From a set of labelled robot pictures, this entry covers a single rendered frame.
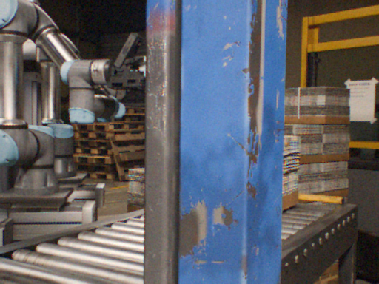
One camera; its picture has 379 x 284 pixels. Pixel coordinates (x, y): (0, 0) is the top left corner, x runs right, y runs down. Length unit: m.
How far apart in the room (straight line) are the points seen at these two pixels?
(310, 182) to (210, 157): 2.66
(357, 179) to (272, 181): 3.39
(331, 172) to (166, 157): 2.82
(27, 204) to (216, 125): 1.46
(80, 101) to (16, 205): 0.46
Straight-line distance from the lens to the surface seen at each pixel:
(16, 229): 1.78
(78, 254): 1.08
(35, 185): 1.74
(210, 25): 0.33
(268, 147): 0.35
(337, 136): 3.17
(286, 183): 1.57
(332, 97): 3.14
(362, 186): 3.73
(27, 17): 1.70
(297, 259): 1.13
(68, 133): 2.24
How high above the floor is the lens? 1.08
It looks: 3 degrees down
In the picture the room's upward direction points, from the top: 1 degrees clockwise
